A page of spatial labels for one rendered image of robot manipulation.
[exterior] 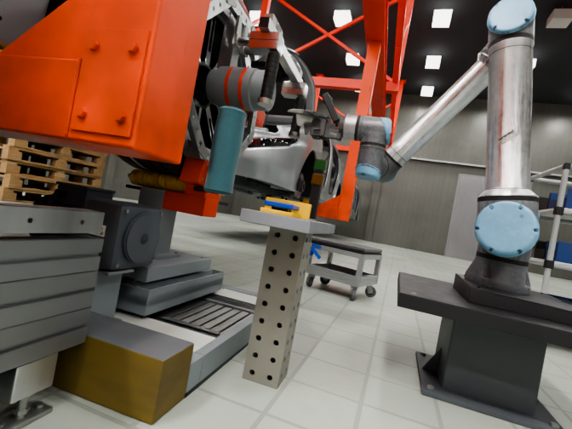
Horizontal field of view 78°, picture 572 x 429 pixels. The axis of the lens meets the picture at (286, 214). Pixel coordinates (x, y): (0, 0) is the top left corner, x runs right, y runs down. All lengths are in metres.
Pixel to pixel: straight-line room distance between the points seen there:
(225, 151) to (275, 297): 0.45
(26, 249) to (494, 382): 1.22
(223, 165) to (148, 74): 0.41
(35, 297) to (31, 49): 0.52
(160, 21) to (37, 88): 0.30
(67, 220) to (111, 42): 0.34
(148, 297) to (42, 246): 0.46
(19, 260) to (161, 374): 0.33
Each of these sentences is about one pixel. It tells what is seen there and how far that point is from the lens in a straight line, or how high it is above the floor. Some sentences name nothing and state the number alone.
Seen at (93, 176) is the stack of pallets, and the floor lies 0.50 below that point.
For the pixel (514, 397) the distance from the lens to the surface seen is 1.33.
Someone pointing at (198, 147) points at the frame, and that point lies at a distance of 1.14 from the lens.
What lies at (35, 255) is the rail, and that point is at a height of 0.31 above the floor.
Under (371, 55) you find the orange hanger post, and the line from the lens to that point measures 5.30.
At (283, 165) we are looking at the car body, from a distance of 3.87.
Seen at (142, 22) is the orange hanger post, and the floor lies 0.76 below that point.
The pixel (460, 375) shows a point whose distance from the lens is 1.29.
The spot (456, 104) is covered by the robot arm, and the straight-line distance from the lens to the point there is 1.39.
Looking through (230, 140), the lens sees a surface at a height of 0.64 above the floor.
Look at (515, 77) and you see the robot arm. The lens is 1.23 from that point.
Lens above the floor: 0.45
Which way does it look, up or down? level
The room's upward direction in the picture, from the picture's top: 10 degrees clockwise
